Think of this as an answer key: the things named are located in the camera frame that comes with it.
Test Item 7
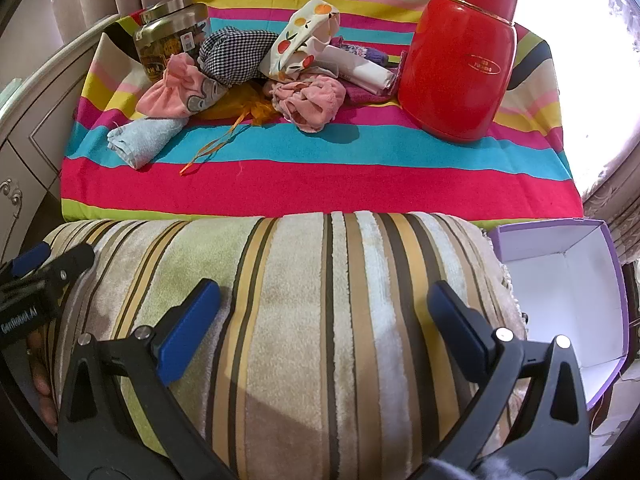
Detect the striped colourful table cloth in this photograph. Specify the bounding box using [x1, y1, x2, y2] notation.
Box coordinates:
[61, 13, 584, 228]

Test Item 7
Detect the black white checked cloth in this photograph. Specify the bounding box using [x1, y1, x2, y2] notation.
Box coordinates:
[198, 26, 278, 88]

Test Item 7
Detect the white packet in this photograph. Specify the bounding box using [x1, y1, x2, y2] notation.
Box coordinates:
[316, 46, 396, 96]

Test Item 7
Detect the purple white storage box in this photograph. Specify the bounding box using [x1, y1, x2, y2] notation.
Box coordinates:
[488, 219, 629, 408]

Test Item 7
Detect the magenta fuzzy cloth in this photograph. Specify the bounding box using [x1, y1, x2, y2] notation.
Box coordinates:
[342, 80, 398, 105]

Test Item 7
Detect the white carved cabinet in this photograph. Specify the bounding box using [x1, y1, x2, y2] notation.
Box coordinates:
[1, 15, 117, 261]

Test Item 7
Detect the purple knitted mitten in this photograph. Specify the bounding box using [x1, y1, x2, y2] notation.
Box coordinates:
[331, 37, 388, 67]

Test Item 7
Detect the orange organza pouch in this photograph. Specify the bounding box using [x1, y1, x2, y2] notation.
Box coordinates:
[179, 82, 278, 177]

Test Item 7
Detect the glass jar gold lid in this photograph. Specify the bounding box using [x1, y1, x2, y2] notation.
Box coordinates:
[134, 0, 210, 82]

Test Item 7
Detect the person left hand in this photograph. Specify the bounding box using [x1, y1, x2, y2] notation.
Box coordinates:
[27, 330, 58, 434]

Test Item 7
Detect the light blue towel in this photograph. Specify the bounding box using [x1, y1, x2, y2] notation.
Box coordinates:
[106, 117, 188, 170]

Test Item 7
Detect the red thermos flask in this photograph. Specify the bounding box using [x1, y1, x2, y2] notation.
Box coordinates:
[397, 0, 518, 143]

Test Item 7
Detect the pink plush cloth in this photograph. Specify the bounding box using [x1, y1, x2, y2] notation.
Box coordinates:
[136, 53, 228, 119]

